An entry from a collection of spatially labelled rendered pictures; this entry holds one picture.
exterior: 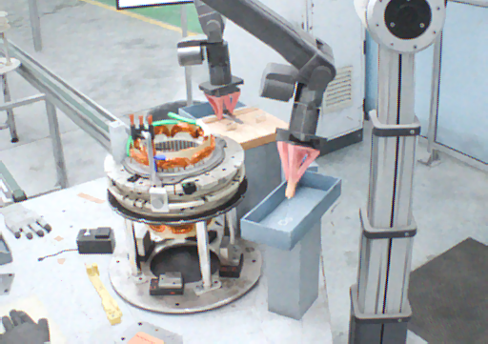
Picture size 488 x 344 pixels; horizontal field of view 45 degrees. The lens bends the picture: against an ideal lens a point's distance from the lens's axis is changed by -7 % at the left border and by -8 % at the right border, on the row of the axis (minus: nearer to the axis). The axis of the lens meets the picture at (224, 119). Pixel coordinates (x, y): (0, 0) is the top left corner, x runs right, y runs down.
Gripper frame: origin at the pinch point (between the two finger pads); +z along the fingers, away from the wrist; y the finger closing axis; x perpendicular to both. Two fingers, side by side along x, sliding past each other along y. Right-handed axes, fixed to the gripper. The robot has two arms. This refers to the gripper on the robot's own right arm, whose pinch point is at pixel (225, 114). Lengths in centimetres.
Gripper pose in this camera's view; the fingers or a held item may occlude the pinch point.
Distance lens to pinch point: 164.7
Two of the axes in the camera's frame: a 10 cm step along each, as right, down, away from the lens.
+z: 1.1, 9.2, 3.8
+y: -8.5, 2.8, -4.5
